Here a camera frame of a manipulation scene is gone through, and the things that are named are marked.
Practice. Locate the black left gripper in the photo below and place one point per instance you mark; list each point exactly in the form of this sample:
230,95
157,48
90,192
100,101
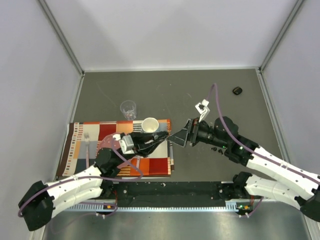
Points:
142,149

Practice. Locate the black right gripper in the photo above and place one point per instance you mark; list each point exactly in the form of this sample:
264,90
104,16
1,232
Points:
190,132

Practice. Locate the black taped earbud charging case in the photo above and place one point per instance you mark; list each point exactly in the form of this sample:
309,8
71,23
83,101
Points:
161,135

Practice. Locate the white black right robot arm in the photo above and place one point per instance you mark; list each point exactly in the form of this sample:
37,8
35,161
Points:
287,184

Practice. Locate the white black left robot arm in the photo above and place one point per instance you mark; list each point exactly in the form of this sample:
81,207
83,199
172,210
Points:
43,201

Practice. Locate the black case with gold line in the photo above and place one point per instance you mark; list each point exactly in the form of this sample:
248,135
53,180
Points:
237,90

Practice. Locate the blue mug white inside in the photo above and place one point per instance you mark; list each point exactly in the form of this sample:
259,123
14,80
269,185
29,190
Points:
150,125

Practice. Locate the pink dotted plate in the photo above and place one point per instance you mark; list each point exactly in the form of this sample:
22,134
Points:
110,141

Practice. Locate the clear plastic cup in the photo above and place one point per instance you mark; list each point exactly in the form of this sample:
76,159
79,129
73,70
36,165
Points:
129,110

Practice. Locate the pink handled knife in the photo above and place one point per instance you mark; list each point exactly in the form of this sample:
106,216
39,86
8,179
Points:
138,163

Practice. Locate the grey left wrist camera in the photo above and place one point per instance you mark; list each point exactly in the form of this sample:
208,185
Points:
125,142

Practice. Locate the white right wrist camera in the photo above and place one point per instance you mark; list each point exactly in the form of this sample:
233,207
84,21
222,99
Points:
203,109

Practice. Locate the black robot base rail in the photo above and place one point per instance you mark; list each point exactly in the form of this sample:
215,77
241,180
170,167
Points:
174,194

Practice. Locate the pink handled fork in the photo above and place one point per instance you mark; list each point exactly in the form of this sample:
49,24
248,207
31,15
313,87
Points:
87,145

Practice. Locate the white slotted cable duct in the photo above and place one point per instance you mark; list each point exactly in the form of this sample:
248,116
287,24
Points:
229,206

